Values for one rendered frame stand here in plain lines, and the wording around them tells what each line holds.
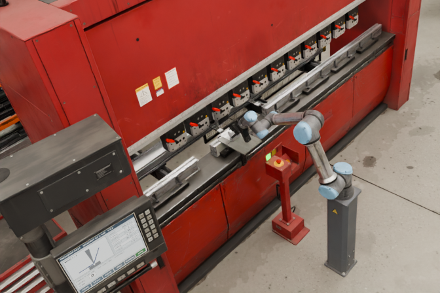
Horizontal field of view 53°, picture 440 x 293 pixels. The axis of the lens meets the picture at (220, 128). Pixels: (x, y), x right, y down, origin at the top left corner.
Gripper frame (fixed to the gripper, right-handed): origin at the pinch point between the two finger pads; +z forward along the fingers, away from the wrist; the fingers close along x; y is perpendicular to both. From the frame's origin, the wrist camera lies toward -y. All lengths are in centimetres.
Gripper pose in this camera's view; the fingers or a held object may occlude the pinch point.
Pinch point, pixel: (234, 137)
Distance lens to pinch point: 312.5
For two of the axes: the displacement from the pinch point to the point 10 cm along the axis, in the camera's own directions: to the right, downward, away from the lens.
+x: -7.1, 5.1, -4.9
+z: -3.3, 3.7, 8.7
